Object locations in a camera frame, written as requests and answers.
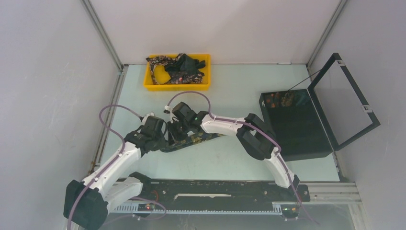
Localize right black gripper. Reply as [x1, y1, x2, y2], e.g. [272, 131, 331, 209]
[167, 119, 191, 147]

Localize navy gold floral tie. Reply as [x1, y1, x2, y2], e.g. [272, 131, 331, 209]
[160, 132, 224, 153]

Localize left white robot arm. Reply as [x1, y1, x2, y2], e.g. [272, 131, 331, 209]
[63, 115, 166, 230]

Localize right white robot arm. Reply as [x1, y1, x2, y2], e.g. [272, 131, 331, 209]
[164, 102, 300, 200]

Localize rolled ties in box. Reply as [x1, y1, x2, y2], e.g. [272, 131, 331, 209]
[263, 91, 299, 108]

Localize black pink floral tie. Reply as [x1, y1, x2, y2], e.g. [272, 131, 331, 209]
[146, 55, 205, 85]

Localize yellow plastic bin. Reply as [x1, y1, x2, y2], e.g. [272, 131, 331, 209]
[143, 53, 211, 92]

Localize dark green tie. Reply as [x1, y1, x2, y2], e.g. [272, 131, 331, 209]
[164, 53, 206, 75]

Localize black storage box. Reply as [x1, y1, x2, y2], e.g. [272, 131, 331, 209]
[259, 89, 333, 161]

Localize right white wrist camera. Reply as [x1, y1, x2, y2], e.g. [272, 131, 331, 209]
[164, 105, 176, 123]

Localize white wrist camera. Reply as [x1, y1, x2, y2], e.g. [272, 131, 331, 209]
[140, 112, 155, 124]
[164, 105, 176, 123]

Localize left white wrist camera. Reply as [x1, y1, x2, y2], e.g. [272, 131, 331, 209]
[140, 112, 155, 124]

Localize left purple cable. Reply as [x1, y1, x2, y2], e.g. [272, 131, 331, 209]
[67, 104, 167, 230]

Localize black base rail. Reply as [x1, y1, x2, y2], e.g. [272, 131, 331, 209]
[121, 179, 310, 212]

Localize black box lid frame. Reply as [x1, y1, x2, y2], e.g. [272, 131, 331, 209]
[307, 53, 381, 151]

